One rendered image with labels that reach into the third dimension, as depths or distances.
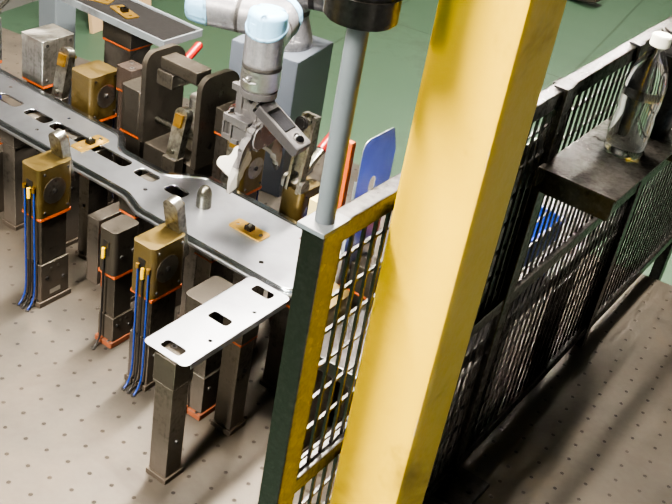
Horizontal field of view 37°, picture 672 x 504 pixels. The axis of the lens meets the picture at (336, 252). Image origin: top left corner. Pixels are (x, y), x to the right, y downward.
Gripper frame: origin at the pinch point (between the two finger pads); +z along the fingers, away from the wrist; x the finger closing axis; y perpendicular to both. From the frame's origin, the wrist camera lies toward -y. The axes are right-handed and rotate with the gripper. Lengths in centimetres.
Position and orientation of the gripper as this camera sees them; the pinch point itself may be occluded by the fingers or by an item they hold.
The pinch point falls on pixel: (255, 183)
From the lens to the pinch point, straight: 202.9
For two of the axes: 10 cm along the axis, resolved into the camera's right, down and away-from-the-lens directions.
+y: -8.0, -4.3, 4.2
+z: -1.6, 8.3, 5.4
